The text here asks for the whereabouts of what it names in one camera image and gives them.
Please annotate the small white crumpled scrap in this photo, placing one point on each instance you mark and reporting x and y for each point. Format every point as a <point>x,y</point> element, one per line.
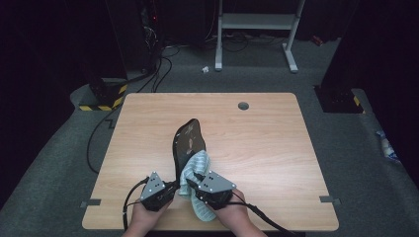
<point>205,69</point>

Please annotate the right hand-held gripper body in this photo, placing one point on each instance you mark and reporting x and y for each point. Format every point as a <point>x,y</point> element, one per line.
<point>215,191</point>

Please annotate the black yellow striped stand base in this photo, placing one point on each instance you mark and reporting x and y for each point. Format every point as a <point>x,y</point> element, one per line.
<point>116,102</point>

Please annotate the person's right hand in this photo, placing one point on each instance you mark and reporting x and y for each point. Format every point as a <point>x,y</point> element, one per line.
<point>234,210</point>

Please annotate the black stand base yellow corner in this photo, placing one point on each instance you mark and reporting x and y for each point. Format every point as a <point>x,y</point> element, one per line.
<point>336,100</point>

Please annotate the white metal stand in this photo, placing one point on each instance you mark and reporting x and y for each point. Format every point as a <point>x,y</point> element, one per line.
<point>257,21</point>

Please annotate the person's left hand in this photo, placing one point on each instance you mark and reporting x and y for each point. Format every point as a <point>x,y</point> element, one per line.
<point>145,219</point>

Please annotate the small red object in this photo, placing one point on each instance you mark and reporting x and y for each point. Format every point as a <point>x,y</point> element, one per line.
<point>317,40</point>

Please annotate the grey table edge bracket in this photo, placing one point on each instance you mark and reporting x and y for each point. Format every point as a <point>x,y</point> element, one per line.
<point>329,199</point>
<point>90,203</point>

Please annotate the light blue striped cloth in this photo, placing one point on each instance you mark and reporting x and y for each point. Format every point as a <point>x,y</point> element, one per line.
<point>197,168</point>

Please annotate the dark equipment rack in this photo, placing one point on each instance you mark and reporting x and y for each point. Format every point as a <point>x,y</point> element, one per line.
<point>145,36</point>

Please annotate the blue white packet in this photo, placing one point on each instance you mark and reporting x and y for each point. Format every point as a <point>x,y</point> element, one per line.
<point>388,148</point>

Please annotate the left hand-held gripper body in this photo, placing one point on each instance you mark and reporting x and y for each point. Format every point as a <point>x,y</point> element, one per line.
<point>156,194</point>

